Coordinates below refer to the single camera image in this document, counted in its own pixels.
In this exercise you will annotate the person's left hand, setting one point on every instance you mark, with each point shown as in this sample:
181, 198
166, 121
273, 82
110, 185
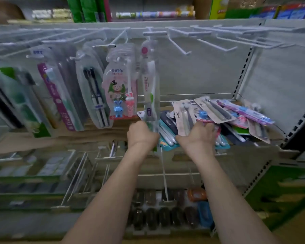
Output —
142, 137

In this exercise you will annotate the person's right hand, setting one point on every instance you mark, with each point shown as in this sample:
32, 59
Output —
199, 142

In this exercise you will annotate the pile of toothbrush packs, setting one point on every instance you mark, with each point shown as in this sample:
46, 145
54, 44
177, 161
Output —
218, 109

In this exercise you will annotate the clear green toothbrush pack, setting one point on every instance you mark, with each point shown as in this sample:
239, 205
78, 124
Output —
151, 99

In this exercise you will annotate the kids toothbrush pack blue toy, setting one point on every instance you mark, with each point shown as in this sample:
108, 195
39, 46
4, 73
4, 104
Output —
118, 94

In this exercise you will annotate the clear pink-topped toothbrush pack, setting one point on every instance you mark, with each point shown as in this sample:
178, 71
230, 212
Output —
145, 58

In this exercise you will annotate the pink label toothbrush pack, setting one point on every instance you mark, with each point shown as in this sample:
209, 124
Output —
58, 99

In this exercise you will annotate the person's right forearm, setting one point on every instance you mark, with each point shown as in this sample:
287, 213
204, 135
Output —
231, 208

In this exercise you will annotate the person's left forearm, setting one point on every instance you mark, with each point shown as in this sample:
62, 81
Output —
109, 205

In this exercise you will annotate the white shelf unit yellow strips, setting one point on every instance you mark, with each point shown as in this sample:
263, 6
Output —
167, 3

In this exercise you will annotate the orange round object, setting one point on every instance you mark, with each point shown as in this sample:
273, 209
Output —
197, 195

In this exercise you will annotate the blue round packet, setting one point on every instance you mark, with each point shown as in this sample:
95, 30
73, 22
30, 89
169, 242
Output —
205, 213

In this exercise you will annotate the brown cardboard tray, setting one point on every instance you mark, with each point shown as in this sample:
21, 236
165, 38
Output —
28, 142

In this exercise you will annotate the row of colourful wrap rolls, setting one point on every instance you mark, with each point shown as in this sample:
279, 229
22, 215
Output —
155, 14

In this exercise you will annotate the green spray can red side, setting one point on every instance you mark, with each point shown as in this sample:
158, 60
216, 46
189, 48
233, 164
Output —
104, 10

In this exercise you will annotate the woven brown column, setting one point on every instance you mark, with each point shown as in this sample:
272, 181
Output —
202, 7
5, 12

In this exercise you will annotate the green yellow spray can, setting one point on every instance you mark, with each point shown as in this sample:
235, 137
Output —
218, 8

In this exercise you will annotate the tall green spray can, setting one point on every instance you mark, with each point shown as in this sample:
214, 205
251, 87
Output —
87, 10
75, 10

